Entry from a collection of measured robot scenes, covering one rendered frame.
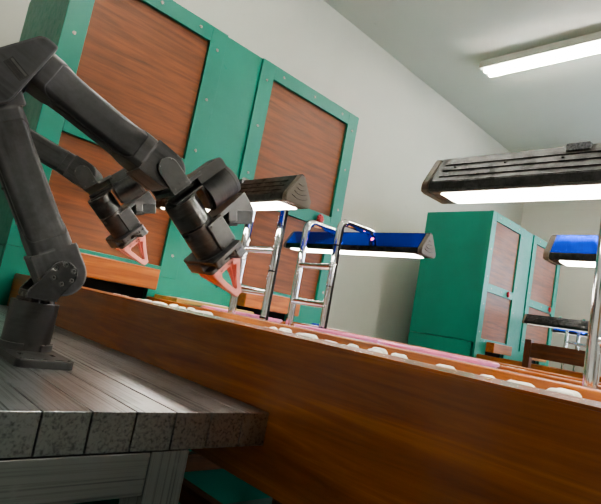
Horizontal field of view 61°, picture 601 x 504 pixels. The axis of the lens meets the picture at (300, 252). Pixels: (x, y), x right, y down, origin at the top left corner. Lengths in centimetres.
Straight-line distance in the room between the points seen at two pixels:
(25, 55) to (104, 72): 107
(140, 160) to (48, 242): 18
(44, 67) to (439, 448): 68
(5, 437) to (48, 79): 48
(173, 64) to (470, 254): 265
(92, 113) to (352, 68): 341
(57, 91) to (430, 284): 351
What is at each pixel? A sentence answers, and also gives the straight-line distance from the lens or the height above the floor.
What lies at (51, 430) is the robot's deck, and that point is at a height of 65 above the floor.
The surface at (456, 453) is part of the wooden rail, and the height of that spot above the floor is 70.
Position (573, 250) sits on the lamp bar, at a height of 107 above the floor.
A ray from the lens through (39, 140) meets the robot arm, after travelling 135.
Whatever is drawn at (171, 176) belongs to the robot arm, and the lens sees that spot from 82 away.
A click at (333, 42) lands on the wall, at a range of 401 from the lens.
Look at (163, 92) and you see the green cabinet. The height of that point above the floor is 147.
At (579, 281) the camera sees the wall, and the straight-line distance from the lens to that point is 613.
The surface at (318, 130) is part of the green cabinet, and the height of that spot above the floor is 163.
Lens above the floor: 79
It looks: 7 degrees up
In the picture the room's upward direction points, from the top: 11 degrees clockwise
